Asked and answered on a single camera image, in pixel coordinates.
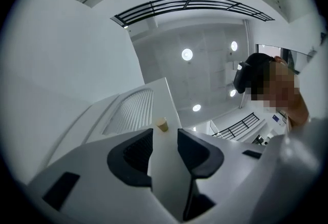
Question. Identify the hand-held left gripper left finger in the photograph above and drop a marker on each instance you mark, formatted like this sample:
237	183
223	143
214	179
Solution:
97	171

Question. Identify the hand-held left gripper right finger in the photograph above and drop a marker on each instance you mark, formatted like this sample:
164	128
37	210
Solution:
225	161

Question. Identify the paper coffee cup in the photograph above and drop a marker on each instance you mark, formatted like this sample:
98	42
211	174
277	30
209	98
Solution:
162	125

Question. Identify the white cabinet glass door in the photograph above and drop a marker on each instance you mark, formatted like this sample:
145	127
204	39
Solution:
164	100

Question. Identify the black metal railing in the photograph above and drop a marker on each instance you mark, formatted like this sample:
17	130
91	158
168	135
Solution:
243	123
189	2

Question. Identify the round ceiling light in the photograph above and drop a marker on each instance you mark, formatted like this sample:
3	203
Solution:
187	54
232	93
234	45
196	107

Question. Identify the person's head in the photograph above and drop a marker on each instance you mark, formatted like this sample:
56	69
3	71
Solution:
279	84

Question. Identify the blue wall sign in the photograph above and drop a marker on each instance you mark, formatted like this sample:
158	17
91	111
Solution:
276	118

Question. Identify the black head-worn camera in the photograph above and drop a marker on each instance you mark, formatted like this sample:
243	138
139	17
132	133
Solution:
242	77

